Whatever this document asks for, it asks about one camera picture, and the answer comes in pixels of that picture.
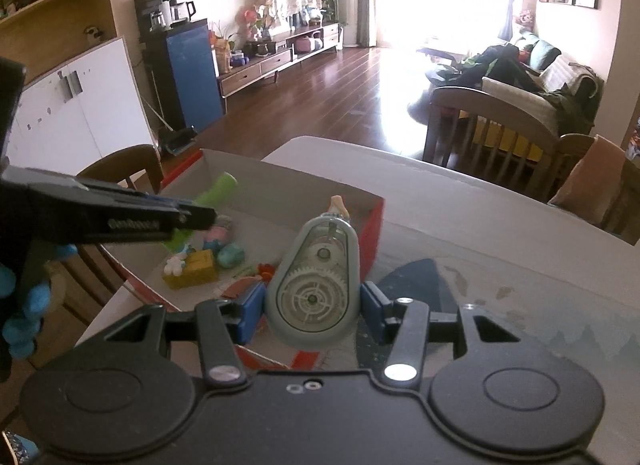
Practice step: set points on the black dustpan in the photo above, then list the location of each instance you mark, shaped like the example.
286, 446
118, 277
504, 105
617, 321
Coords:
177, 142

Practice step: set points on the black and blue dispenser cabinet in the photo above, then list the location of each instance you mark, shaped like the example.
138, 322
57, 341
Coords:
192, 75

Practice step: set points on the small peach figurine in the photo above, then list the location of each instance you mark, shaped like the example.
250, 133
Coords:
339, 205

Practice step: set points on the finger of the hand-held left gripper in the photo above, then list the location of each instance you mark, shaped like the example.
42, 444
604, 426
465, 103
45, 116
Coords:
150, 200
197, 217

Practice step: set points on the pink heart-shaped dish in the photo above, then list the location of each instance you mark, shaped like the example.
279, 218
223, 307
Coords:
240, 287

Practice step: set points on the small white flower toy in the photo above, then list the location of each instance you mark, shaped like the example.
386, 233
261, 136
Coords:
175, 265

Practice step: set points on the red parrot toy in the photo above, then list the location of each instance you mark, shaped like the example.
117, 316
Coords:
266, 272

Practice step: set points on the person's left hand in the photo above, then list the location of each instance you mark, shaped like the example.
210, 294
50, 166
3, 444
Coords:
35, 297

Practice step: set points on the wooden TV cabinet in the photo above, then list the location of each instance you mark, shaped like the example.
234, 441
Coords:
270, 62

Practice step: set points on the black clothing pile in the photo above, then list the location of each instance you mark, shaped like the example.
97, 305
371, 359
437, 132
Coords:
495, 67

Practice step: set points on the wooden dining chair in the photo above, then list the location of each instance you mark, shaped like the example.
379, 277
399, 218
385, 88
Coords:
475, 125
130, 165
627, 215

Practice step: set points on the sofa with light cover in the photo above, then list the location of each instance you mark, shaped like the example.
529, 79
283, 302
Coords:
550, 80

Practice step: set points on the pink plush toy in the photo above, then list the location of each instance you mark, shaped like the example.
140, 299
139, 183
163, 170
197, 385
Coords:
525, 17

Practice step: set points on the grey correction tape dispenser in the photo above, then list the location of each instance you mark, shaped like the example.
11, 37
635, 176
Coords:
312, 290

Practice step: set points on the teal round toy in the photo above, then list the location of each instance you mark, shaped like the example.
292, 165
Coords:
231, 255

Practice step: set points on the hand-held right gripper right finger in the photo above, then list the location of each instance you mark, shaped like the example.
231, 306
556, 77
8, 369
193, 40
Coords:
375, 310

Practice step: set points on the red cardboard box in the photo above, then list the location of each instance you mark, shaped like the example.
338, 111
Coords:
280, 180

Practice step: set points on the small pink dress doll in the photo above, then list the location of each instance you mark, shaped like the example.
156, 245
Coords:
217, 232

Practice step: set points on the pink cloth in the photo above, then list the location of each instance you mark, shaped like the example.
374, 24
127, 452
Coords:
590, 180

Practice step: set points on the white cabinet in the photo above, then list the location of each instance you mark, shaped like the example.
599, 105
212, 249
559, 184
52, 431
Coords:
100, 105

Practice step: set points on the green tube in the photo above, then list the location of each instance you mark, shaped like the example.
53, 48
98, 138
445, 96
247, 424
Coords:
220, 187

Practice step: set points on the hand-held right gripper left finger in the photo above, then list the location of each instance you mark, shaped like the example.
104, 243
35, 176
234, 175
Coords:
250, 312

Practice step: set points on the low coffee table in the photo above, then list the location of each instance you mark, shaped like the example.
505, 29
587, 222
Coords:
440, 55

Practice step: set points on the yellow small box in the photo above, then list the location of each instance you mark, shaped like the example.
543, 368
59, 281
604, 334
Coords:
195, 270

